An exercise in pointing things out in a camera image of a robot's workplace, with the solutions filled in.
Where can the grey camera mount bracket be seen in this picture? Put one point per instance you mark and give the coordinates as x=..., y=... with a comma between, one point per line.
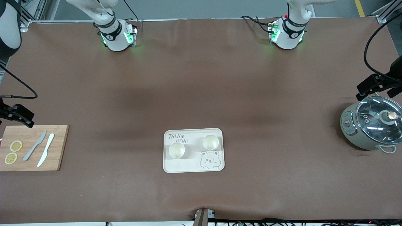
x=203, y=217

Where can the aluminium frame profile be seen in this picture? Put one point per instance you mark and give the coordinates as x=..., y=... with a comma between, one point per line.
x=31, y=14
x=384, y=14

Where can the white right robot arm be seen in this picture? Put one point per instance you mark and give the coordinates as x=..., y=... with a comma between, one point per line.
x=116, y=37

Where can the grey plastic knife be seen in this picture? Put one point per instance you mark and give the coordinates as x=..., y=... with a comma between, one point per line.
x=34, y=147

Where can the grey-green electric cooking pot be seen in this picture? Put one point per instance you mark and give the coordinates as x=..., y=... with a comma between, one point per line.
x=348, y=133

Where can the brown table mat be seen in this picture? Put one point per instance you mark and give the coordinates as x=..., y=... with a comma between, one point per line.
x=201, y=88

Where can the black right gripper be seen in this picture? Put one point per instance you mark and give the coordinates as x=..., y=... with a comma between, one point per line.
x=3, y=110

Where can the white IKEA cup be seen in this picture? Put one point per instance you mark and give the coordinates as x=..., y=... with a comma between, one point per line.
x=176, y=150
x=210, y=142

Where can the white plastic knife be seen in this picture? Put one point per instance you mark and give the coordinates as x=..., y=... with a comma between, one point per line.
x=46, y=150

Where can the cream bear print tray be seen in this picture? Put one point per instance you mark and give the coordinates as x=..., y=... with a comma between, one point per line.
x=191, y=164

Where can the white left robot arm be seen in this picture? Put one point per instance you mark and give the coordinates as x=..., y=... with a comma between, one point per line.
x=287, y=37

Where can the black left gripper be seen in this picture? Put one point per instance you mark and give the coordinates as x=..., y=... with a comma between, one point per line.
x=395, y=74

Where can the glass pot lid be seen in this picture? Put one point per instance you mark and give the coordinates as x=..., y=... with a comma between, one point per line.
x=373, y=124

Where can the lemon slice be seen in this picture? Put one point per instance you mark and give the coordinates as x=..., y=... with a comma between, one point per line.
x=16, y=146
x=11, y=158

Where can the bamboo cutting board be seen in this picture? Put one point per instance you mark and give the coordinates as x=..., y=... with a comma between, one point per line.
x=59, y=147

